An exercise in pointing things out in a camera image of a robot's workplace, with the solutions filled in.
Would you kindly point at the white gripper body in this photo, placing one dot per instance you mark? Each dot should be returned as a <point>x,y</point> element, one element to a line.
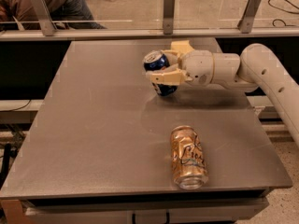
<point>198,65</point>

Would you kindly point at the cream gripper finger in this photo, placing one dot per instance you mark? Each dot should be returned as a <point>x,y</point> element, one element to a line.
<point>177,50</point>
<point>172,78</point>

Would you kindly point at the blue pepsi can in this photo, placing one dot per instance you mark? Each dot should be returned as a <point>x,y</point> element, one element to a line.
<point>157,61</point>

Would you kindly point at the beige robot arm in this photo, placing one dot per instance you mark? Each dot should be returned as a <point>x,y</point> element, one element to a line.
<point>256,67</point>

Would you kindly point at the orange lacroix can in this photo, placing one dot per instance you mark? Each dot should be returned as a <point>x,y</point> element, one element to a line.
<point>188,164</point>

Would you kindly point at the person in brown shirt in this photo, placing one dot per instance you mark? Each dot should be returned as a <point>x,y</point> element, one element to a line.
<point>75,12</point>

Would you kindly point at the aluminium barrier rail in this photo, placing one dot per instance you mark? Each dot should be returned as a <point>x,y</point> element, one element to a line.
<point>106,34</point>

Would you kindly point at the middle metal bracket post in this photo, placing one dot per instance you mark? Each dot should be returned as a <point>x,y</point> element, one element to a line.
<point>168,16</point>

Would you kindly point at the metal bracket post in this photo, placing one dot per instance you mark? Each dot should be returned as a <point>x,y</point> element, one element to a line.
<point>246,23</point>
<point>47,27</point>
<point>168,16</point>

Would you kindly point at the right metal bracket post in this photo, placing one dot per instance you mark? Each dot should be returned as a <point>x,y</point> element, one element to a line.
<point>246,23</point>

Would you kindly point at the left metal bracket post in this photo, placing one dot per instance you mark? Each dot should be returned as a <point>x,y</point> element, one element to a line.
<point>47,27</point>

